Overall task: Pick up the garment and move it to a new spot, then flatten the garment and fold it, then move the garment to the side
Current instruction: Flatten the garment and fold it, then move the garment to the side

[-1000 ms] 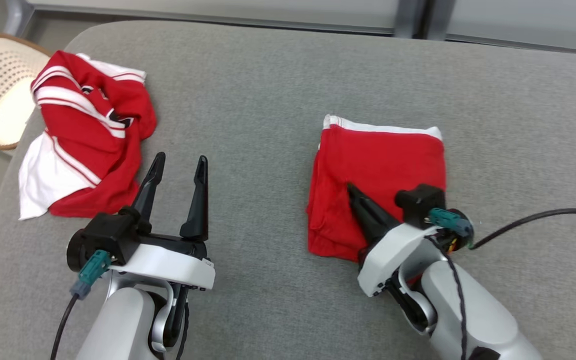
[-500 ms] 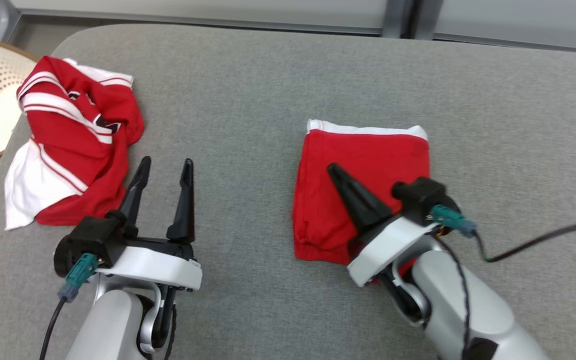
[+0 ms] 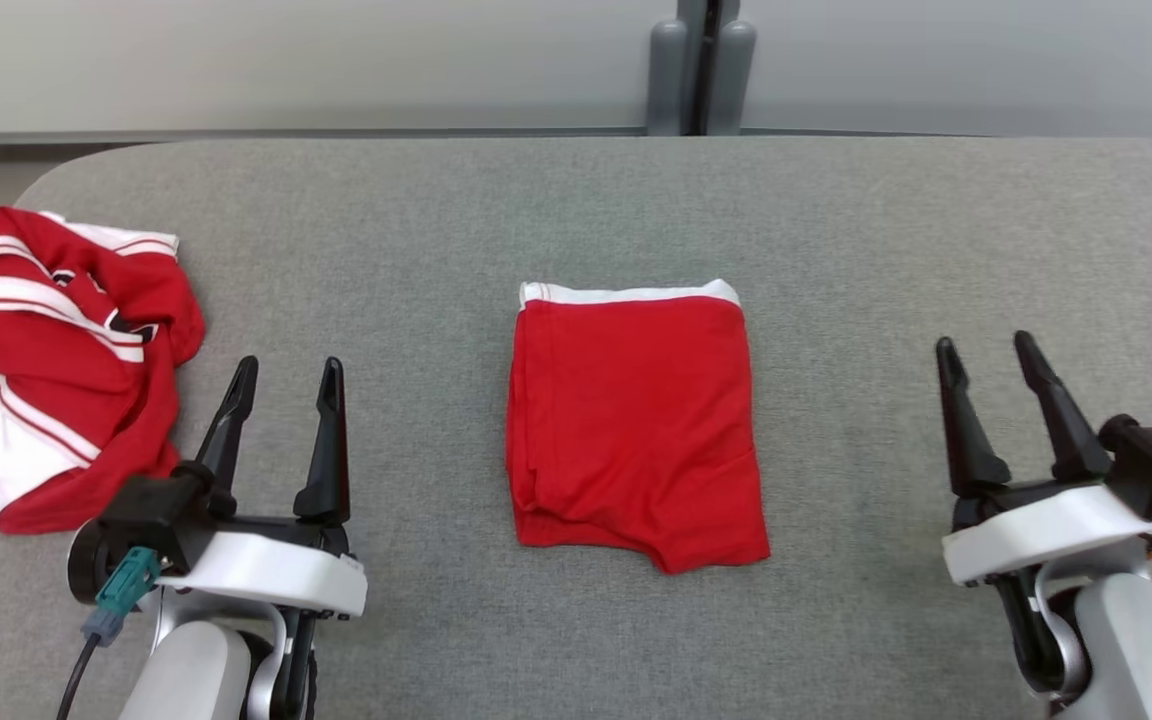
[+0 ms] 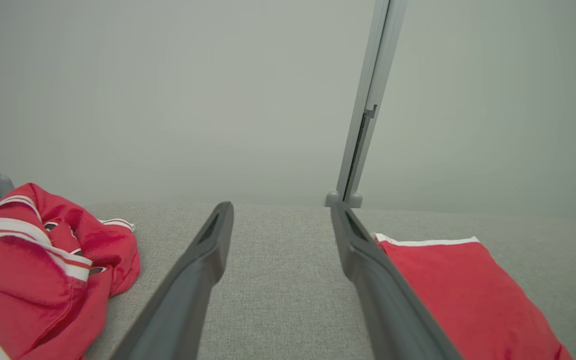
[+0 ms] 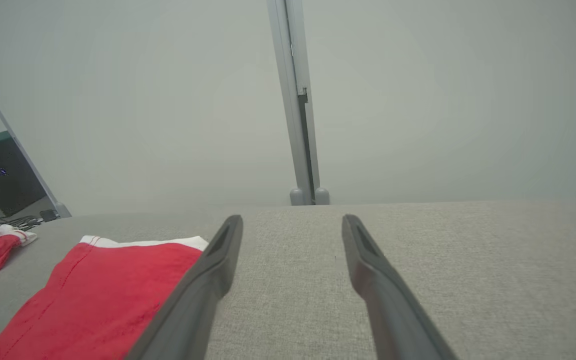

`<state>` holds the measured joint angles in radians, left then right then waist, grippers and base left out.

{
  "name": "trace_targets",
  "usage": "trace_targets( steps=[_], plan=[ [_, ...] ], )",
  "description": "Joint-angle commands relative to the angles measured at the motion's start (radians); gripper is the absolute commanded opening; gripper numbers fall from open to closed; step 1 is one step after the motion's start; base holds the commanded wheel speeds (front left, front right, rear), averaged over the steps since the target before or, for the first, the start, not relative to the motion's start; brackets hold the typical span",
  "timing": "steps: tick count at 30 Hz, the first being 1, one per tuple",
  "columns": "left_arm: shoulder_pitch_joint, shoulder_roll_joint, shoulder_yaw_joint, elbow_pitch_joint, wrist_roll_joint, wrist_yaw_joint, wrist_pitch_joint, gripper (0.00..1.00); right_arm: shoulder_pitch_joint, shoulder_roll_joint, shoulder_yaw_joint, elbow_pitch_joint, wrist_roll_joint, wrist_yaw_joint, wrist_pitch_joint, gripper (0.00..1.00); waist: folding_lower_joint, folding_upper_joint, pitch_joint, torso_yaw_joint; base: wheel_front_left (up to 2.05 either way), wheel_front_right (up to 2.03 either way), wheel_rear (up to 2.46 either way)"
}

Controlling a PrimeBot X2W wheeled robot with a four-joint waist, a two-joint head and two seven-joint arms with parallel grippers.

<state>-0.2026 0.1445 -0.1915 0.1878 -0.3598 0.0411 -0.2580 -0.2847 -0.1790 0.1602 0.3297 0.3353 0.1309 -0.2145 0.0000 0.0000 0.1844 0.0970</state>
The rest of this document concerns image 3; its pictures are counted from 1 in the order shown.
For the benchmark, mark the red white basketball jersey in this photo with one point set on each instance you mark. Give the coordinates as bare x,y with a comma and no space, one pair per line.
66,380

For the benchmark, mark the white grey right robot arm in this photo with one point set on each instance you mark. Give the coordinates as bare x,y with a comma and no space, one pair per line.
1126,640

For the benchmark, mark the red shorts with white waistband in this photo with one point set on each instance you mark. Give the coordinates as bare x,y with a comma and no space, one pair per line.
636,430

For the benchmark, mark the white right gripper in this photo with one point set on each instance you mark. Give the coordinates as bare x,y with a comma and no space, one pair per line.
1046,530

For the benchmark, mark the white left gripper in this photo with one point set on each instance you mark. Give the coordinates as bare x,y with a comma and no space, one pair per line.
276,575

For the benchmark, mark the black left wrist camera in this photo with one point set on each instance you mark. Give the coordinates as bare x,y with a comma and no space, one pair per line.
151,515

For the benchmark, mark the grey wall base rail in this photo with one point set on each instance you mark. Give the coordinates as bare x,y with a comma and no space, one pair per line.
286,134

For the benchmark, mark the grey metal partition post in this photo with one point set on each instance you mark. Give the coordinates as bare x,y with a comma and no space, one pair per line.
701,65

